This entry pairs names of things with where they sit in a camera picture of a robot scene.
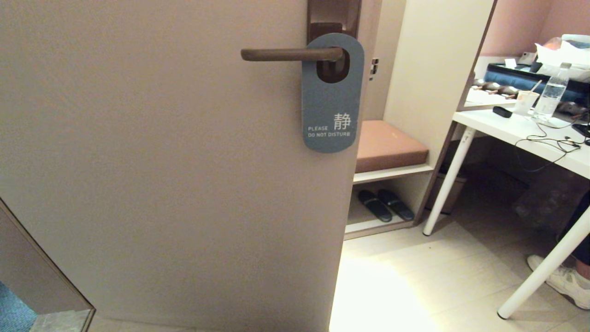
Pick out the white round table leg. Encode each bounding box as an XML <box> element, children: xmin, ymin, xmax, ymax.
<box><xmin>422</xmin><ymin>125</ymin><xmax>476</xmax><ymax>237</ymax></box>
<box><xmin>497</xmin><ymin>216</ymin><xmax>590</xmax><ymax>320</ymax></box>

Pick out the beige trash bin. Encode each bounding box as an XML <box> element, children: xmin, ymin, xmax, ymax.
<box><xmin>426</xmin><ymin>170</ymin><xmax>467</xmax><ymax>215</ymax></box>

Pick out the white paper cup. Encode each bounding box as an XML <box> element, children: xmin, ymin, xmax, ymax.
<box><xmin>513</xmin><ymin>89</ymin><xmax>540</xmax><ymax>116</ymax></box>

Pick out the clear plastic water bottle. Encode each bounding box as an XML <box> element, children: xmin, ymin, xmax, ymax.
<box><xmin>533</xmin><ymin>62</ymin><xmax>572</xmax><ymax>122</ymax></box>

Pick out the white sneaker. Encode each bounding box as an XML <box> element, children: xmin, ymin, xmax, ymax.
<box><xmin>527</xmin><ymin>254</ymin><xmax>590</xmax><ymax>310</ymax></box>

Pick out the white paper sheet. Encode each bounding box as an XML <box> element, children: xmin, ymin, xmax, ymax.
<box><xmin>465</xmin><ymin>88</ymin><xmax>518</xmax><ymax>109</ymax></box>

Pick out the white door hanger sign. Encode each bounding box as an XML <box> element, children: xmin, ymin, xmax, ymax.
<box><xmin>302</xmin><ymin>32</ymin><xmax>365</xmax><ymax>154</ymax></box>

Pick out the dark blue case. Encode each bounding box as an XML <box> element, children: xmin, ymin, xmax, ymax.
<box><xmin>484</xmin><ymin>62</ymin><xmax>590</xmax><ymax>103</ymax></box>

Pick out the dark grey slipper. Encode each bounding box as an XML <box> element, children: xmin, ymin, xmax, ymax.
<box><xmin>358</xmin><ymin>189</ymin><xmax>393</xmax><ymax>223</ymax></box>
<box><xmin>377</xmin><ymin>188</ymin><xmax>415</xmax><ymax>221</ymax></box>

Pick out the person leg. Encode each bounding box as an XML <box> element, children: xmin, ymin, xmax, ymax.
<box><xmin>559</xmin><ymin>197</ymin><xmax>590</xmax><ymax>280</ymax></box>

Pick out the thin black earphone cable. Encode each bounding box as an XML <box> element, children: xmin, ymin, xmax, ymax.
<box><xmin>513</xmin><ymin>115</ymin><xmax>590</xmax><ymax>174</ymax></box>

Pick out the terracotta seat cushion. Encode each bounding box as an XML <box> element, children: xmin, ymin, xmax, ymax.
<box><xmin>355</xmin><ymin>120</ymin><xmax>430</xmax><ymax>174</ymax></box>

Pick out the beige door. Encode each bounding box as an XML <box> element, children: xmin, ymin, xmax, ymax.
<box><xmin>0</xmin><ymin>0</ymin><xmax>383</xmax><ymax>332</ymax></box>

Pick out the white plastic bag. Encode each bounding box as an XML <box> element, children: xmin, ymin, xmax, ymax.
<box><xmin>535</xmin><ymin>34</ymin><xmax>590</xmax><ymax>83</ymax></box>

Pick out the cream shelf cabinet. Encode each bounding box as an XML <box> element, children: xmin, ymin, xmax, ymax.
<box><xmin>343</xmin><ymin>0</ymin><xmax>499</xmax><ymax>241</ymax></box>

